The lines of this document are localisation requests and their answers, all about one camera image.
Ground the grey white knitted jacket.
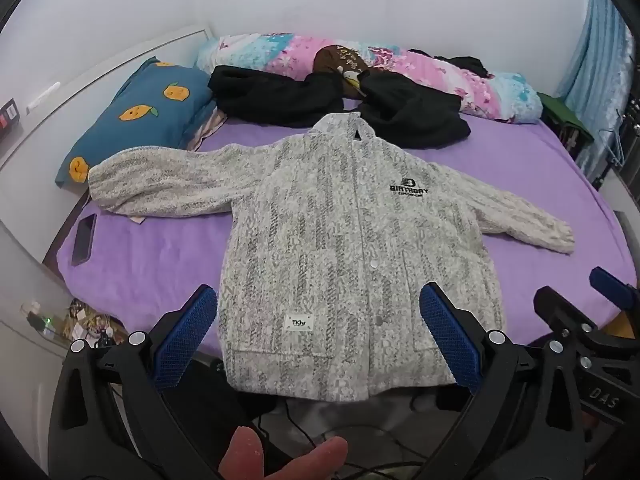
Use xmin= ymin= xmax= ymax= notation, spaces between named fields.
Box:
xmin=87 ymin=111 xmax=576 ymax=403

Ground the light blue curtain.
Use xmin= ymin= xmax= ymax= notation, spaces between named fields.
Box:
xmin=562 ymin=0 xmax=636 ymax=111

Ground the blue pillow with orange print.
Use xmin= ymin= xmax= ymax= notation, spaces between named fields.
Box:
xmin=55 ymin=57 xmax=217 ymax=189

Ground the person's left hand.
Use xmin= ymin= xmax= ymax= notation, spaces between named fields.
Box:
xmin=218 ymin=426 xmax=348 ymax=480

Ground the purple bed sheet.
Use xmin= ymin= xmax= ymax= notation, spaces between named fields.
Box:
xmin=56 ymin=110 xmax=638 ymax=356

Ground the black box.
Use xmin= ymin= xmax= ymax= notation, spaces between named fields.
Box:
xmin=0 ymin=100 xmax=21 ymax=131

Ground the small black garment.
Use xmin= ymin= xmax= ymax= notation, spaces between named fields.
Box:
xmin=434 ymin=55 xmax=489 ymax=79

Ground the white remote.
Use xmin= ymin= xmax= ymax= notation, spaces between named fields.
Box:
xmin=26 ymin=81 xmax=62 ymax=111

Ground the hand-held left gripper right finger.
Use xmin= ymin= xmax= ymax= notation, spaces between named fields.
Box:
xmin=419 ymin=281 xmax=586 ymax=480

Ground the white headboard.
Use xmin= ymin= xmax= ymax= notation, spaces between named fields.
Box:
xmin=0 ymin=27 xmax=213 ymax=281

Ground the brown plush toy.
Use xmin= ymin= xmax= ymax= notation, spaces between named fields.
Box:
xmin=312 ymin=44 xmax=373 ymax=98

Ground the pile of small clutter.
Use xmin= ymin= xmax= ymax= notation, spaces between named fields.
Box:
xmin=60 ymin=297 xmax=126 ymax=348

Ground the pink blue floral quilt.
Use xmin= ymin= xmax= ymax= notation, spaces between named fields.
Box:
xmin=196 ymin=32 xmax=544 ymax=125

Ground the green cloth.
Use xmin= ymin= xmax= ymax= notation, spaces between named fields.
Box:
xmin=537 ymin=92 xmax=593 ymax=133

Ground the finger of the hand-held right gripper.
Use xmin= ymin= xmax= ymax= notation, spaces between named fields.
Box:
xmin=532 ymin=286 xmax=616 ymax=361
xmin=589 ymin=266 xmax=640 ymax=311

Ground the black cable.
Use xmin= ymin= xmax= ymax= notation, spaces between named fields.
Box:
xmin=285 ymin=400 xmax=416 ymax=466

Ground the black phone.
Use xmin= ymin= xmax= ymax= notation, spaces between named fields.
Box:
xmin=70 ymin=213 xmax=97 ymax=267

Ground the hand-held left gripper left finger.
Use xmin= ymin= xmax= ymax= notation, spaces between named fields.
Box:
xmin=48 ymin=284 xmax=223 ymax=480

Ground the metal clothes rack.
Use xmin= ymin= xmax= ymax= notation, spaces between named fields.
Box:
xmin=575 ymin=95 xmax=640 ymax=191

